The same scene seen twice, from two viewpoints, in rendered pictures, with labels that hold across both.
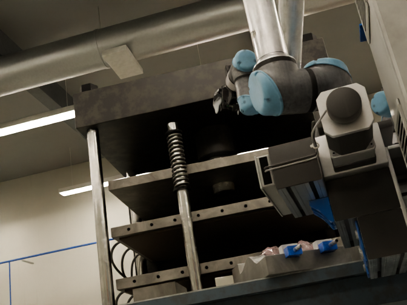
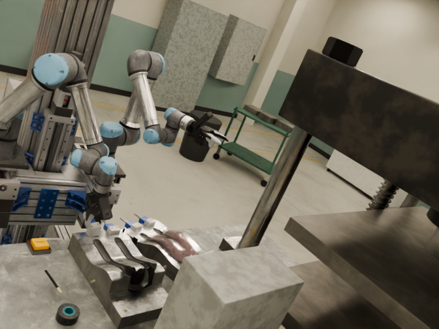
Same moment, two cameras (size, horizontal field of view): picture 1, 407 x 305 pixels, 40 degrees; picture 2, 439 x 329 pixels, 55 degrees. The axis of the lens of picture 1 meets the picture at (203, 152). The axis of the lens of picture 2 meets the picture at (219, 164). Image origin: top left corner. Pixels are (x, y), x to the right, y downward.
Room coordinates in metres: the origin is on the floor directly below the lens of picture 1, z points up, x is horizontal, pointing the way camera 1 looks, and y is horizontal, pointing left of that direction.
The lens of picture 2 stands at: (3.03, -1.71, 2.01)
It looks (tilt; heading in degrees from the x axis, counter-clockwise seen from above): 19 degrees down; 126
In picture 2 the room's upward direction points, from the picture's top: 23 degrees clockwise
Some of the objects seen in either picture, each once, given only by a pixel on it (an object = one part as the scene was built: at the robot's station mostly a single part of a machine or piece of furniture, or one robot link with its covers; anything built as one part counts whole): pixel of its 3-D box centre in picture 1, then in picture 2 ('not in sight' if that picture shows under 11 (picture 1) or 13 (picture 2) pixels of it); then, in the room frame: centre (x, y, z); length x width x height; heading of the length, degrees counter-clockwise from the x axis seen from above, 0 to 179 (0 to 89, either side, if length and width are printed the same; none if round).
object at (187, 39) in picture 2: not in sight; (181, 58); (-2.55, 3.73, 0.98); 1.00 x 0.47 x 1.95; 80
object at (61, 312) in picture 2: not in sight; (67, 314); (2.06, -0.87, 0.82); 0.08 x 0.08 x 0.04
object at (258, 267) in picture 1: (284, 267); (174, 250); (1.91, -0.21, 0.86); 0.50 x 0.26 x 0.11; 11
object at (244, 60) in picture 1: (243, 68); (176, 117); (1.56, -0.17, 1.43); 0.11 x 0.08 x 0.09; 13
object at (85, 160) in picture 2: not in sight; (86, 160); (1.65, -0.68, 1.24); 0.11 x 0.11 x 0.08; 34
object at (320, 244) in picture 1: (329, 245); (129, 224); (1.65, -0.32, 0.86); 0.13 x 0.05 x 0.05; 11
